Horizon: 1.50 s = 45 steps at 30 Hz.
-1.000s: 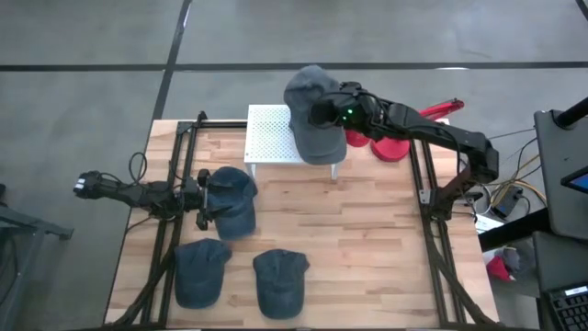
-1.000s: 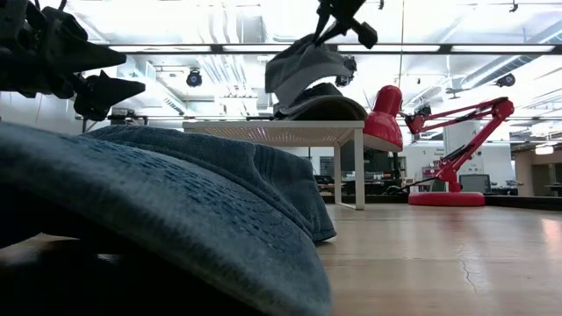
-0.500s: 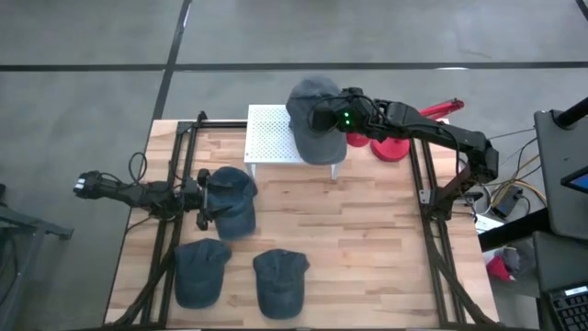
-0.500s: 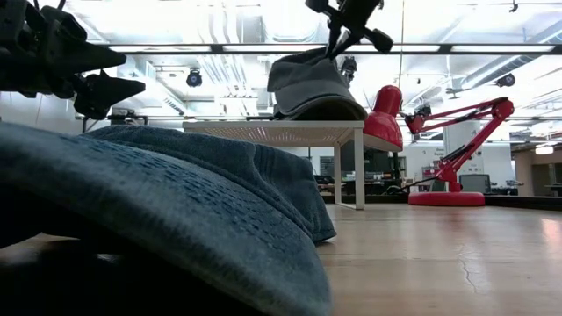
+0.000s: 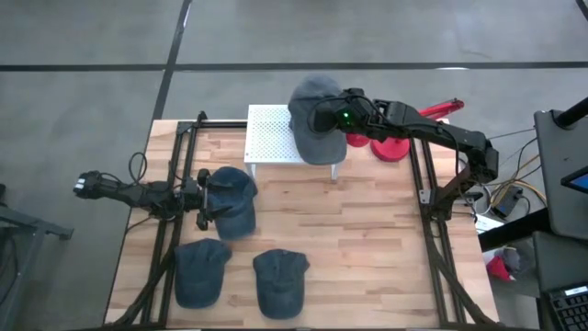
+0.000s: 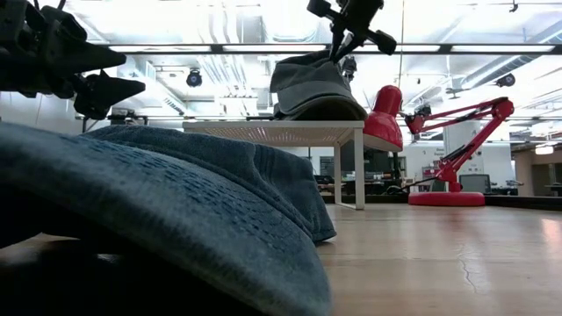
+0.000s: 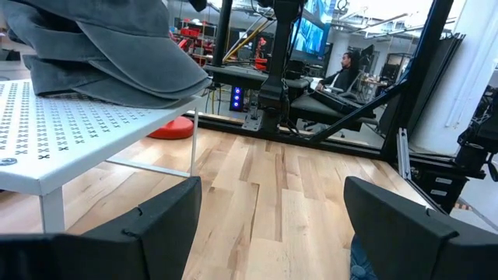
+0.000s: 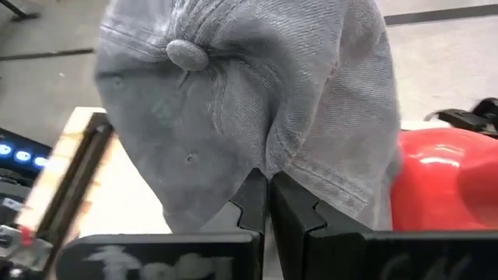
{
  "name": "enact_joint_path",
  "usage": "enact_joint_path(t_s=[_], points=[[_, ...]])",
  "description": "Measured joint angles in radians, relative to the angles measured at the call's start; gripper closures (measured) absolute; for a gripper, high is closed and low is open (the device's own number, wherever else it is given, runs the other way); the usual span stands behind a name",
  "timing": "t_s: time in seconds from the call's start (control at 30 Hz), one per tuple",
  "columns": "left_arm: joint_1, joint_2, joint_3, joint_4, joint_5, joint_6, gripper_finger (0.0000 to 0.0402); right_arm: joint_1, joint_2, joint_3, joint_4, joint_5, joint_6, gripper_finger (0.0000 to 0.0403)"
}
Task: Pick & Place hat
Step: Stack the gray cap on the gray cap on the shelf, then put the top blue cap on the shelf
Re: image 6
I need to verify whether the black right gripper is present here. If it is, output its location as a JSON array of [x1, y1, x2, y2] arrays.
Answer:
[[306, 0, 399, 62]]

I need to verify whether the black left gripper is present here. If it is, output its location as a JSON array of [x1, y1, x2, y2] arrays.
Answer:
[[0, 0, 147, 120]]

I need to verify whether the grey baseball cap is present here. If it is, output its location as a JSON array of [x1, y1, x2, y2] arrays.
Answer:
[[272, 83, 370, 122], [269, 49, 352, 96]]

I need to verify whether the small white table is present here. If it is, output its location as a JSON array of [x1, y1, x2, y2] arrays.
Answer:
[[182, 120, 366, 211]]

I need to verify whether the black overhead crossbeam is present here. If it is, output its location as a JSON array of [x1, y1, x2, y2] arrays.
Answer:
[[85, 42, 562, 55]]

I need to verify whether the cluttered background desk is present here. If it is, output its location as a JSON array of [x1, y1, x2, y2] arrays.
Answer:
[[313, 148, 412, 197]]

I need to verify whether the blue denim baseball cap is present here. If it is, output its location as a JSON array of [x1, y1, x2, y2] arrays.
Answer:
[[0, 121, 338, 316]]

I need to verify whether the white background cabinet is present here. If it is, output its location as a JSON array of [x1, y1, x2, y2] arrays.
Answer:
[[442, 120, 483, 176]]

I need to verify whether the red desk lamp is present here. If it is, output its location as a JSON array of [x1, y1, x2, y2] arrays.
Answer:
[[362, 84, 515, 208]]

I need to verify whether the grey background monitor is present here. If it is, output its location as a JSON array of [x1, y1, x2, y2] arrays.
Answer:
[[458, 174, 492, 195]]

